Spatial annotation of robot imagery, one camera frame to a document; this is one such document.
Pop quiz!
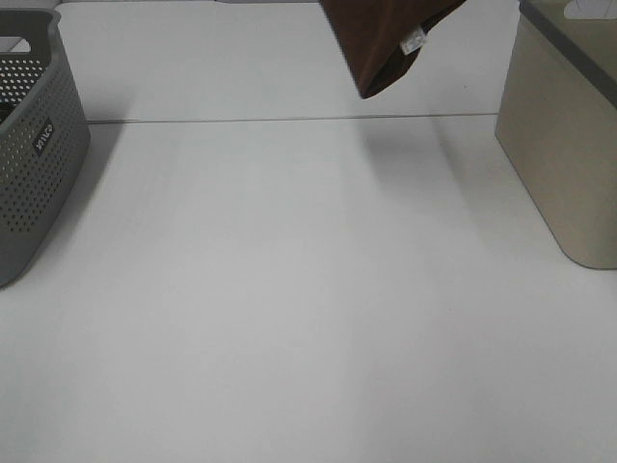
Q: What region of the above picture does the grey perforated plastic basket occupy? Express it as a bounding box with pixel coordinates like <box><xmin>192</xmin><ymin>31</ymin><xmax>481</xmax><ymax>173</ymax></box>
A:
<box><xmin>1</xmin><ymin>8</ymin><xmax>91</xmax><ymax>286</ymax></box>

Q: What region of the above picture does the brown towel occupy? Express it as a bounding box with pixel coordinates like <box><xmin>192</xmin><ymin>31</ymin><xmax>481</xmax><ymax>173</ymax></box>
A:
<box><xmin>319</xmin><ymin>0</ymin><xmax>464</xmax><ymax>99</ymax></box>

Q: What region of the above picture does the beige plastic basket grey rim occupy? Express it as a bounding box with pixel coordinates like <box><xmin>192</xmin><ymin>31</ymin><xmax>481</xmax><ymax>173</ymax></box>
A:
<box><xmin>496</xmin><ymin>1</ymin><xmax>616</xmax><ymax>270</ymax></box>

